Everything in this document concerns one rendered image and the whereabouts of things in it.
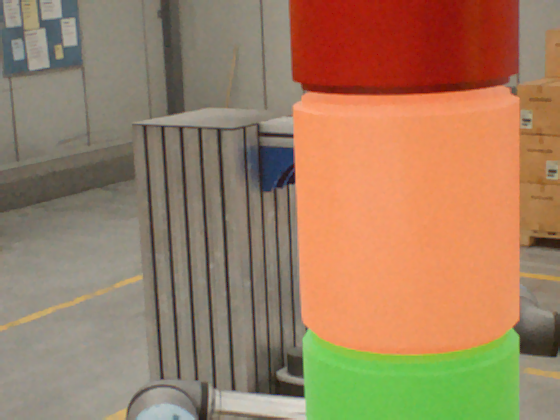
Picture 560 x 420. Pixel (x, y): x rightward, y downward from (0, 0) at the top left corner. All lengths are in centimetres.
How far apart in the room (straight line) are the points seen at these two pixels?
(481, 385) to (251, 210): 184
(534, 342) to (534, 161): 691
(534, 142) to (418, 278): 897
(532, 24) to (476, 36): 1178
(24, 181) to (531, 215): 550
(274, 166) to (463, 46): 185
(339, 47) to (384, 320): 6
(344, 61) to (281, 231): 194
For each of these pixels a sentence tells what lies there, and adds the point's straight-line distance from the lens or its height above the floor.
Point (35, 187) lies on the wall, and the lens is 1219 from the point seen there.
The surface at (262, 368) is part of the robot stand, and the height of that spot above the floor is 155.
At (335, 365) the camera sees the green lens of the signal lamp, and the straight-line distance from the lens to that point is 24.
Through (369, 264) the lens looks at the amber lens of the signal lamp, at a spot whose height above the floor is 224.
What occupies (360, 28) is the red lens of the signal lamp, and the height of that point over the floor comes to 228.
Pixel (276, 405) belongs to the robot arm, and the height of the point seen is 157.
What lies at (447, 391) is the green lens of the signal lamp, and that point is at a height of 221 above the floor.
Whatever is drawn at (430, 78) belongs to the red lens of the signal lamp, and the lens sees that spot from 22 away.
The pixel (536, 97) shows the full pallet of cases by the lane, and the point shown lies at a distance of 914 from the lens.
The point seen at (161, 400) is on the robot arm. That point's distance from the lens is 179.
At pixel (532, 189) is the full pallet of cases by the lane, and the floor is 49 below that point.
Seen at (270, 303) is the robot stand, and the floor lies 167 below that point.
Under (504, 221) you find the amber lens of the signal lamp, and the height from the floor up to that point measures 224.
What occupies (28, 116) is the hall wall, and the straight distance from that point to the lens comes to 1226.
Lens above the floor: 230
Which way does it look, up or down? 12 degrees down
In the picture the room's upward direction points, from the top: 3 degrees counter-clockwise
